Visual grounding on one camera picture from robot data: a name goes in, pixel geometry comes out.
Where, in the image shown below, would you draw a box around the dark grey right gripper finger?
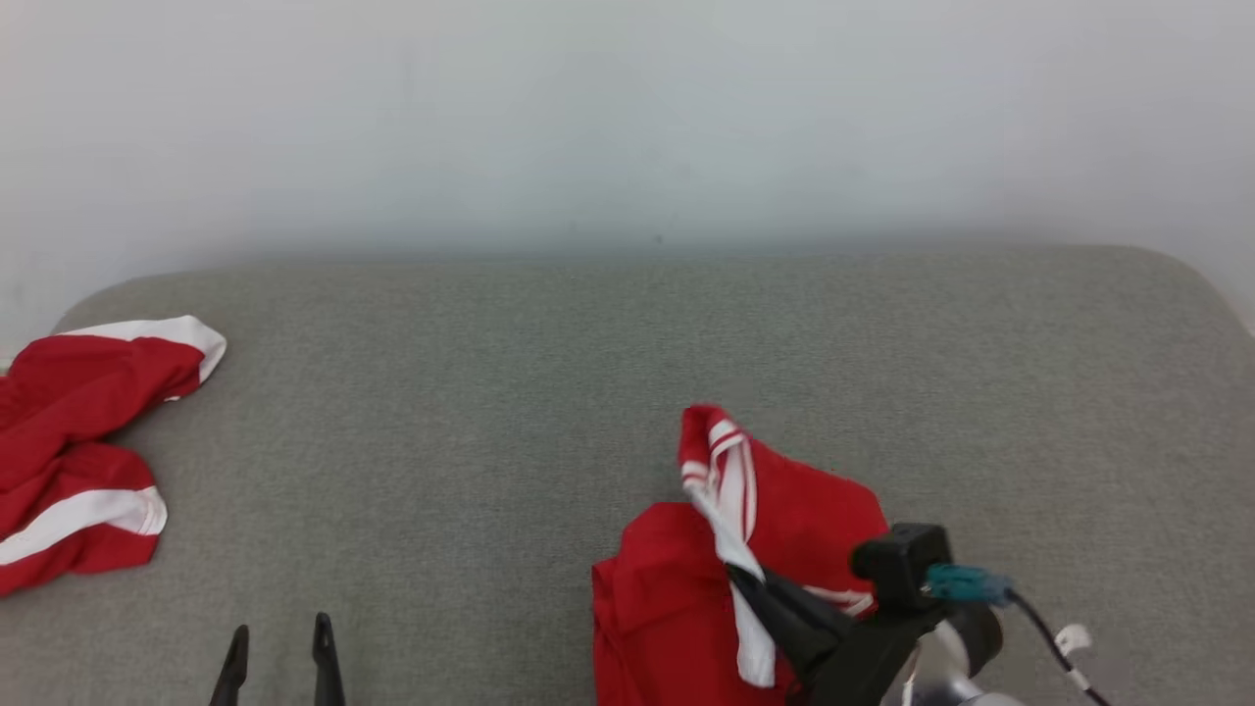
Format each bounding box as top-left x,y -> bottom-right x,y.
763,573 -> 854,636
726,565 -> 834,678

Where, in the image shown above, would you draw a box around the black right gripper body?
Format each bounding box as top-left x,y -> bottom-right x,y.
799,608 -> 942,706

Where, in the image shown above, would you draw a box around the black cable with teal plug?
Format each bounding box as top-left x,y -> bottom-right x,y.
925,564 -> 1114,706

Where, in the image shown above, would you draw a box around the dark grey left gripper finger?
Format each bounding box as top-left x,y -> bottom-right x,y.
209,625 -> 249,706
312,613 -> 346,706

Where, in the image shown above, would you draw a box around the red numbered basketball jersey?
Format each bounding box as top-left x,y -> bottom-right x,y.
591,404 -> 888,706

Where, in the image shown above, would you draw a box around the white cable tie tag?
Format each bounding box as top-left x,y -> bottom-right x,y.
1054,625 -> 1094,692

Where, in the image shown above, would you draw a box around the red shorts with white stripes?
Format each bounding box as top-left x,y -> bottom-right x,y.
0,316 -> 227,597

